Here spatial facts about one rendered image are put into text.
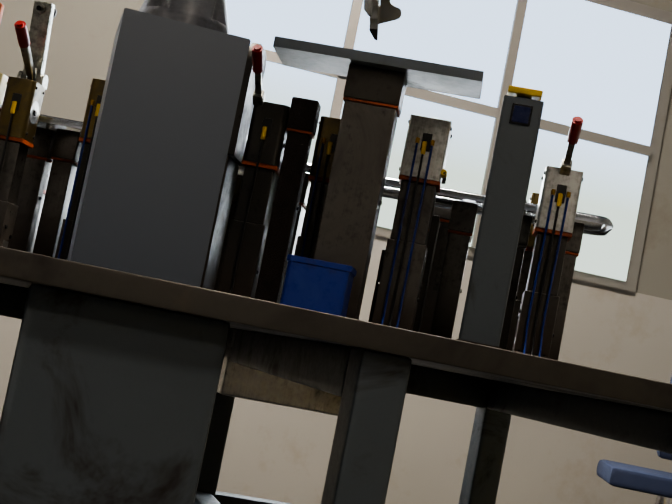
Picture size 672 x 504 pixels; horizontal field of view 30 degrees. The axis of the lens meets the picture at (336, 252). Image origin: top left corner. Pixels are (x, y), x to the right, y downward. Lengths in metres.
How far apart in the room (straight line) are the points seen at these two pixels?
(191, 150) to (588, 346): 3.07
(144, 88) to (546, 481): 3.15
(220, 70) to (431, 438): 2.83
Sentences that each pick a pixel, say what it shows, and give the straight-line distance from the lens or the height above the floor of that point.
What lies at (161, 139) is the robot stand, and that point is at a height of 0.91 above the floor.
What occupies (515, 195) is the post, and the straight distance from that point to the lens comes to 2.17.
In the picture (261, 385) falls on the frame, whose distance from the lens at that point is 3.05.
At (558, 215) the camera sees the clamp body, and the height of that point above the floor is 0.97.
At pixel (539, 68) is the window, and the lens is 4.81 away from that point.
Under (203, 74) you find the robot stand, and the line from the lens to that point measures 1.97.
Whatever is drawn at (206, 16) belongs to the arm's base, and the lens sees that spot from 2.02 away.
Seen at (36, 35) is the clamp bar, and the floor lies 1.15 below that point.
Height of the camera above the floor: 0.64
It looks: 5 degrees up
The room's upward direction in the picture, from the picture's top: 11 degrees clockwise
